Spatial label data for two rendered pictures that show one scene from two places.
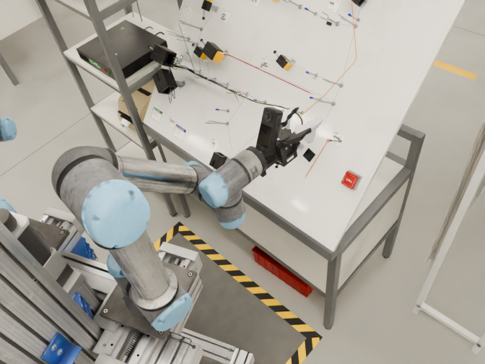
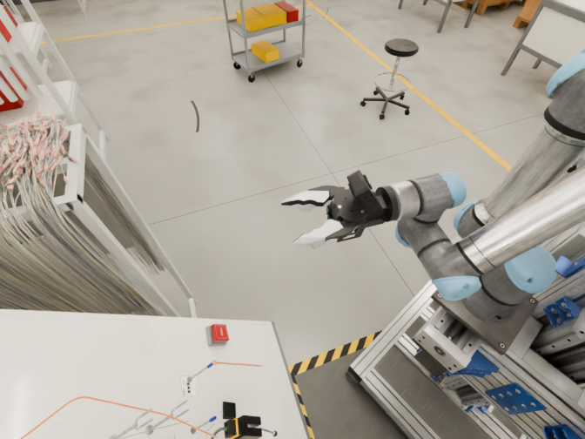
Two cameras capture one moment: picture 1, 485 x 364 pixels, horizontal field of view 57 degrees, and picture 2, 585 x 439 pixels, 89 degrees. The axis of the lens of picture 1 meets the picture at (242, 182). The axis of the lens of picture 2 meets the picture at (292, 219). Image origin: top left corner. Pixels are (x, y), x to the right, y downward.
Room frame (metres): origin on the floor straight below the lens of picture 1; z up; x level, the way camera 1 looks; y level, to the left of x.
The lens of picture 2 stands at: (1.18, -0.09, 2.01)
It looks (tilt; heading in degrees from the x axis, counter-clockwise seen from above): 53 degrees down; 199
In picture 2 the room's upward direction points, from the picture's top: straight up
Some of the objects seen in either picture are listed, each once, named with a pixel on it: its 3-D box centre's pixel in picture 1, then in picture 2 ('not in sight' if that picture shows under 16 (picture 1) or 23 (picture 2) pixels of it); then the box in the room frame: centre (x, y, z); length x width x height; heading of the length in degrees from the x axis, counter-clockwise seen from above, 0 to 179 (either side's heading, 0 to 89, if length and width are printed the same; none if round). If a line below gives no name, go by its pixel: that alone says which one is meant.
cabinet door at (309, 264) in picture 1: (279, 238); not in sight; (1.11, -0.12, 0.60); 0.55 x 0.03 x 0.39; 39
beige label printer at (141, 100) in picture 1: (146, 102); not in sight; (2.05, 0.46, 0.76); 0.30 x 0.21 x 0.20; 132
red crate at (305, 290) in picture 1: (294, 256); not in sight; (1.30, -0.22, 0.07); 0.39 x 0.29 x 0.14; 42
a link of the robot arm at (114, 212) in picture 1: (137, 258); (532, 176); (0.54, 0.26, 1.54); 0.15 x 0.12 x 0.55; 35
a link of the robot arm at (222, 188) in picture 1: (224, 184); (432, 194); (0.69, 0.04, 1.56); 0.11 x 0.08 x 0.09; 125
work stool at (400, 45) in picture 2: not in sight; (395, 78); (-2.24, -0.09, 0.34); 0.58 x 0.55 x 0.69; 161
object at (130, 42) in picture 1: (122, 50); not in sight; (2.08, 0.50, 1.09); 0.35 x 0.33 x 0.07; 39
